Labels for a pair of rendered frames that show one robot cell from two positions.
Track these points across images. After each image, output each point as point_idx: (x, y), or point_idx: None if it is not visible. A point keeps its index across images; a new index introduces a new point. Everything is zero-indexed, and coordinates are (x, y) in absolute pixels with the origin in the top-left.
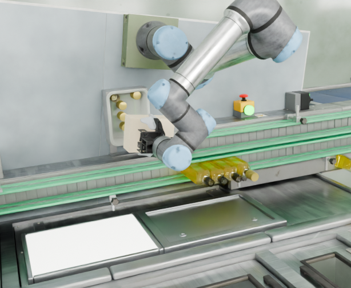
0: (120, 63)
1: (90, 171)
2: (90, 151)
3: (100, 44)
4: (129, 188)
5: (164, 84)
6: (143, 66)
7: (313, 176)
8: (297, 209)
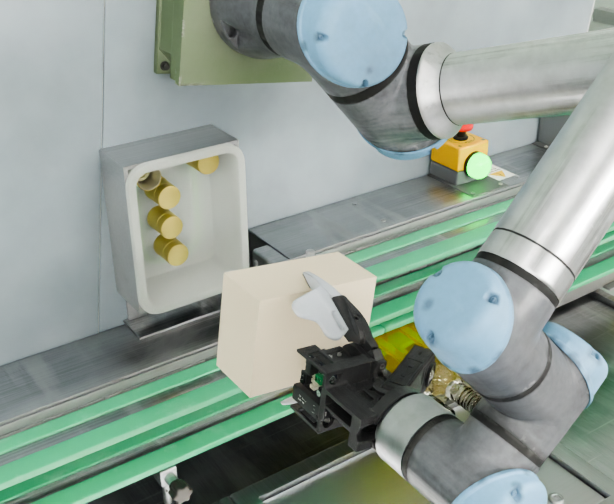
0: (153, 65)
1: (90, 403)
2: (73, 324)
3: (92, 11)
4: (210, 439)
5: (500, 299)
6: (230, 77)
7: (592, 299)
8: None
